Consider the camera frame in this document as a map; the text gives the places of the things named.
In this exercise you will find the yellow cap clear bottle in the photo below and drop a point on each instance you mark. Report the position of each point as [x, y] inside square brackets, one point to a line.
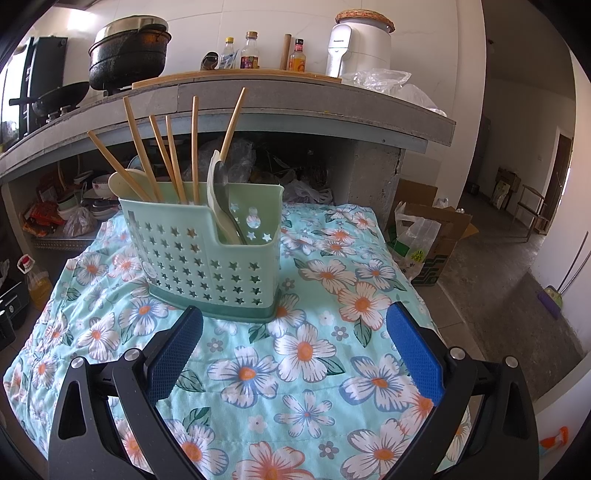
[228, 54]

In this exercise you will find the white kitchen appliance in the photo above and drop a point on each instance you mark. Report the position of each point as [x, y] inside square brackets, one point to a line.
[360, 50]

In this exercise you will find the clear plastic bag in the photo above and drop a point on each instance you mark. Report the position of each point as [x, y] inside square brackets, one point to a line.
[78, 226]

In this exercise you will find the wooden chair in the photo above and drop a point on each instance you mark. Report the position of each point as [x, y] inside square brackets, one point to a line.
[535, 217]

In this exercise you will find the large black cooking pot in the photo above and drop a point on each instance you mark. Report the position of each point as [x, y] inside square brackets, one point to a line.
[124, 60]

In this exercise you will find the orange white object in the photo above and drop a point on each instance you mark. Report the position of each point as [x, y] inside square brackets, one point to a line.
[561, 436]

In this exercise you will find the metal spoon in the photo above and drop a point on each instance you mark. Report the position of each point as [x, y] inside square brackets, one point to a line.
[223, 180]

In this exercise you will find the brown door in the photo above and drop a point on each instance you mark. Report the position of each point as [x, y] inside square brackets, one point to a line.
[561, 175]

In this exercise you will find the distant cardboard box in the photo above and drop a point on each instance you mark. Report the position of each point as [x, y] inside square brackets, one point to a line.
[505, 184]

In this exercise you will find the green plastic utensil caddy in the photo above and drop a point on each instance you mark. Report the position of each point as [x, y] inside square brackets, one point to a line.
[207, 277]

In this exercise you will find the purple mop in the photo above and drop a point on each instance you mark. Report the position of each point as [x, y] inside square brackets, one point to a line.
[549, 302]

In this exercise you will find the brown cap sauce bottle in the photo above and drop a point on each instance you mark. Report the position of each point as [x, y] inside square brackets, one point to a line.
[250, 53]

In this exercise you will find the pile of ceramic dishes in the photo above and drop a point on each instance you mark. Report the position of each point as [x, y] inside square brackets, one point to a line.
[99, 187]

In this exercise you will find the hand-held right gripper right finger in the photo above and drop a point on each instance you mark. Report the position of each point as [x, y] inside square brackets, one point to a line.
[415, 355]

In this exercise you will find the floral turquoise blanket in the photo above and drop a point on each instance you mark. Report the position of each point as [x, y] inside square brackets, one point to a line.
[300, 392]

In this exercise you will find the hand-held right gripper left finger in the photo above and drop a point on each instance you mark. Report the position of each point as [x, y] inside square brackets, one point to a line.
[175, 350]

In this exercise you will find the red snack packets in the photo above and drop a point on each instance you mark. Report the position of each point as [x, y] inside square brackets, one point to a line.
[41, 221]

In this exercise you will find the black wok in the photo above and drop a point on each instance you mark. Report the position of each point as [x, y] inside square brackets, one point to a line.
[60, 97]

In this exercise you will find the crumpled plastic bags under counter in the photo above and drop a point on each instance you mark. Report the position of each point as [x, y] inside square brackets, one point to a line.
[300, 189]

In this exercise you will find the black case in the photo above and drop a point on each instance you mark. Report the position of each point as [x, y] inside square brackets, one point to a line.
[11, 304]

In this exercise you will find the cream plastic spoon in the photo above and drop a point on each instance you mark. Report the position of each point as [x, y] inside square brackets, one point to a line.
[123, 182]

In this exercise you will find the cooking oil bottle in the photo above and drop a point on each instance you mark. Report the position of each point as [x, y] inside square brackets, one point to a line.
[37, 286]

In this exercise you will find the clear plastic bags pile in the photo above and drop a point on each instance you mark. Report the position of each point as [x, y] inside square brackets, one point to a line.
[392, 85]

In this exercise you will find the black kitchen appliance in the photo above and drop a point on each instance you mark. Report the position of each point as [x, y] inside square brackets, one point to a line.
[46, 60]

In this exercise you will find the cream plastic rice paddle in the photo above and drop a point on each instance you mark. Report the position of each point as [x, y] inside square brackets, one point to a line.
[214, 198]

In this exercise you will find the woven round lid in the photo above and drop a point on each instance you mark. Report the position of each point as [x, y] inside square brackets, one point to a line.
[364, 17]

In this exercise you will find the wooden cutting board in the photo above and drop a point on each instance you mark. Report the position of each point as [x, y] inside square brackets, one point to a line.
[184, 77]

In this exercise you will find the wooden rolling pin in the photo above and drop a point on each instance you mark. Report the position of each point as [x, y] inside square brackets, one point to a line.
[285, 50]

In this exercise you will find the white plastic shopping bag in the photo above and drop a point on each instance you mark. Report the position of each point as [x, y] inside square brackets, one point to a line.
[415, 240]

